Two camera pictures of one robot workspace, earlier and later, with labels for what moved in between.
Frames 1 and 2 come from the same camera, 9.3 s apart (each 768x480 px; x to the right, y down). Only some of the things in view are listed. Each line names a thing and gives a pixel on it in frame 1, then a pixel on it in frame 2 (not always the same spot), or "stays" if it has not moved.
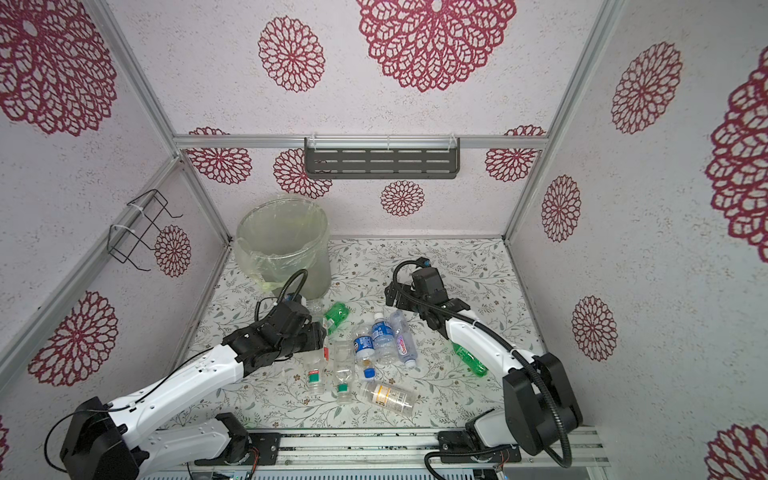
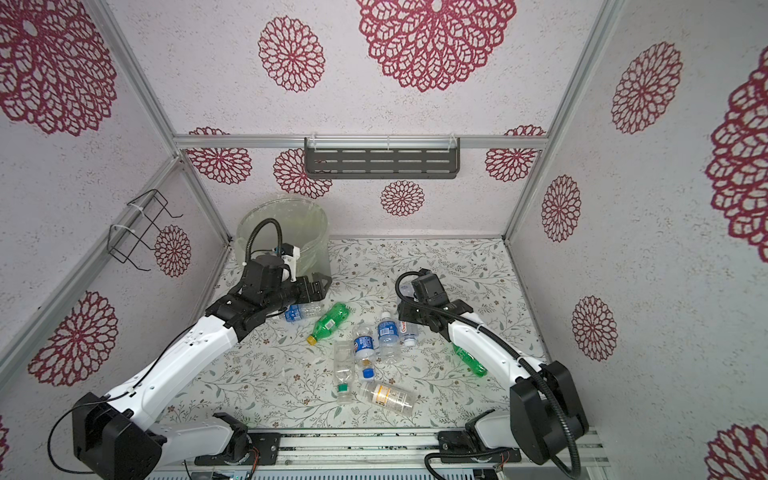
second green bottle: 479,368 stays
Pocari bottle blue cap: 364,346 stays
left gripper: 315,337 → 320,292
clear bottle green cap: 344,368 stays
